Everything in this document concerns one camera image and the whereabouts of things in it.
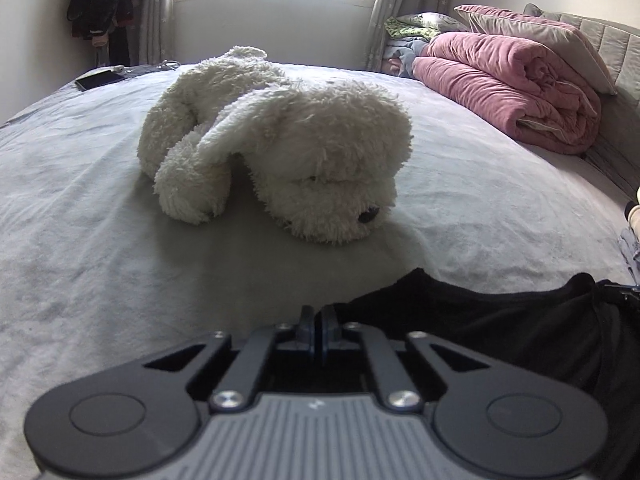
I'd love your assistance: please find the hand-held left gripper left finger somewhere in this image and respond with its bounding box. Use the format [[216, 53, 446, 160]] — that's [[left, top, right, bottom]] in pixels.
[[141, 305, 318, 413]]

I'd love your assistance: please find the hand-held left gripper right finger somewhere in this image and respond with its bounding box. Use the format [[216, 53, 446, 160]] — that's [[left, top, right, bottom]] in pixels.
[[318, 305, 496, 413]]

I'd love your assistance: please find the black T-shirt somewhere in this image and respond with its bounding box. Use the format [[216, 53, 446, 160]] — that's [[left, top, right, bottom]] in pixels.
[[332, 267, 640, 441]]

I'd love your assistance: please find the grey folded garment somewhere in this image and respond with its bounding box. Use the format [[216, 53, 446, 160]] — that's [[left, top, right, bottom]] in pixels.
[[617, 227, 640, 281]]

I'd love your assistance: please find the white plush dog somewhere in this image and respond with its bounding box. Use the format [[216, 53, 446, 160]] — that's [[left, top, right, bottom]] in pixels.
[[137, 46, 415, 246]]

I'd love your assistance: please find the grey quilted headboard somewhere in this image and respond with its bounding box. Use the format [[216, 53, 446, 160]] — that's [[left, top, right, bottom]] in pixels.
[[522, 2, 640, 201]]

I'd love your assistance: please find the folded pink quilt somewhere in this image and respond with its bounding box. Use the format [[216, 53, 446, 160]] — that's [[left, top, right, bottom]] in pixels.
[[412, 31, 603, 156]]

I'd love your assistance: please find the pink and grey pillow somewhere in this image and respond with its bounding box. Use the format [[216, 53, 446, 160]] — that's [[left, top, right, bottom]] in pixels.
[[453, 4, 618, 96]]

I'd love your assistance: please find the blue folded cloth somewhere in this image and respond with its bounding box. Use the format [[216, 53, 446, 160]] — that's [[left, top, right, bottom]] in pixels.
[[384, 39, 432, 79]]

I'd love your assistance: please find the green patterned blanket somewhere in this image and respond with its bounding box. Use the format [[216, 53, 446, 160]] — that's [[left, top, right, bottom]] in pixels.
[[384, 16, 443, 42]]

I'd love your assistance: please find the black phone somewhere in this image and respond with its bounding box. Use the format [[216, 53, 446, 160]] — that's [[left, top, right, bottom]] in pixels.
[[75, 71, 126, 92]]

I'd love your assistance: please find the grey patterned pillow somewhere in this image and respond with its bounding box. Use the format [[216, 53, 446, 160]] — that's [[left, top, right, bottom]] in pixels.
[[397, 11, 471, 33]]

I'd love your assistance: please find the grey patterned curtain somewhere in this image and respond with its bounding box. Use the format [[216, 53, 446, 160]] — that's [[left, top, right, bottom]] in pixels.
[[137, 0, 183, 66], [362, 0, 456, 73]]

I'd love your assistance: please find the white charger cable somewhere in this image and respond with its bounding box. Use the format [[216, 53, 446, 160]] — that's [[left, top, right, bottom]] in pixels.
[[112, 60, 181, 74]]

